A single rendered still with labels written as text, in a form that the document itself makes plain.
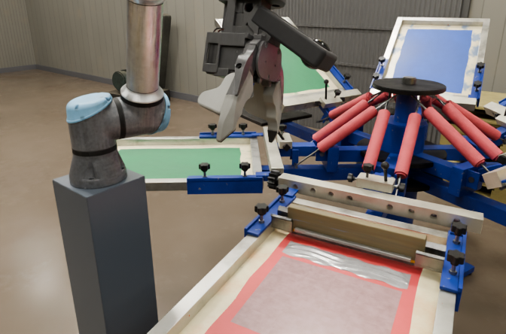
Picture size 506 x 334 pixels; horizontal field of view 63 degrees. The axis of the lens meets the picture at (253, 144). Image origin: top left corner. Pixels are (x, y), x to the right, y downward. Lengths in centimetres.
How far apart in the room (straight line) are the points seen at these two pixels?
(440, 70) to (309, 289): 198
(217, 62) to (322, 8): 500
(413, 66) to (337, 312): 205
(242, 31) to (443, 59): 245
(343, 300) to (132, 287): 62
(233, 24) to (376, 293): 83
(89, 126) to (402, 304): 90
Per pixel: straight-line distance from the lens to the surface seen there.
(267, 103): 58
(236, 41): 53
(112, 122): 114
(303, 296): 113
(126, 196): 120
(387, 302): 116
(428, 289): 123
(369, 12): 524
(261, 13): 55
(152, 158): 204
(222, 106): 49
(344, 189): 149
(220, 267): 116
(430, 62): 291
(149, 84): 113
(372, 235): 126
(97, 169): 116
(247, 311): 108
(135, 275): 133
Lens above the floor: 167
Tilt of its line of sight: 19 degrees down
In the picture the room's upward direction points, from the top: straight up
